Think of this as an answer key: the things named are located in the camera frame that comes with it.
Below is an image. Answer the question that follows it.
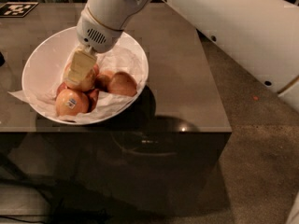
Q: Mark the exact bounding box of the white gripper with vents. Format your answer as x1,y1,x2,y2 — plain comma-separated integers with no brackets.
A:
64,8,122,84

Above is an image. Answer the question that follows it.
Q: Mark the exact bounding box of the large top red-yellow apple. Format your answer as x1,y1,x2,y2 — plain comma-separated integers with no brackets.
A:
63,64,99,92

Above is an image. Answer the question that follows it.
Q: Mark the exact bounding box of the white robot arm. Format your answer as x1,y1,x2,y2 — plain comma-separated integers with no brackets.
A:
75,0,299,110

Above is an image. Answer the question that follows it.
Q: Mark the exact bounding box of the small middle apple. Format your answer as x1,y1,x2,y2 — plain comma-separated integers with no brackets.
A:
94,70,114,91

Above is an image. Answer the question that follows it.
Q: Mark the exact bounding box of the hidden left red apple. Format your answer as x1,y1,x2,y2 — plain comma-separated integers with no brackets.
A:
56,82,67,95

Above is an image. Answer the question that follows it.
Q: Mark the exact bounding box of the white bowl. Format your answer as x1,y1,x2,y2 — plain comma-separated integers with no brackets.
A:
21,25,150,126

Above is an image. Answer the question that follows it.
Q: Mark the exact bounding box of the dark red lower apple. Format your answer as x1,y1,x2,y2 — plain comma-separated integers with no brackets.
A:
86,89,99,112

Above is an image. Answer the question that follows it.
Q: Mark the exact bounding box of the front apple with sticker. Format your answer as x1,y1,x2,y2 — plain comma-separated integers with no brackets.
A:
55,89,89,116

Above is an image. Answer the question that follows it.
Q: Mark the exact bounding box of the right red-yellow apple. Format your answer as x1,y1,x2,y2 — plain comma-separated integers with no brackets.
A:
107,72,137,97

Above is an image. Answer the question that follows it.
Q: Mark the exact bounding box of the white crumpled paper liner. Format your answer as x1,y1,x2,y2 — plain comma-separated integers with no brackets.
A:
8,44,148,124

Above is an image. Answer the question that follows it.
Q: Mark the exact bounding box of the dark object at left edge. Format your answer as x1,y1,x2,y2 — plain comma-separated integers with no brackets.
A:
0,51,6,67

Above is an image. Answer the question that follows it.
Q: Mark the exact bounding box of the black white fiducial marker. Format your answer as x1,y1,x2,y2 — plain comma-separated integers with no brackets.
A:
0,2,38,18

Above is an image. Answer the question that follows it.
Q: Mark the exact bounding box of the black cable on floor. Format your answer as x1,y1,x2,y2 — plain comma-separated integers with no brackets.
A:
0,215,46,224

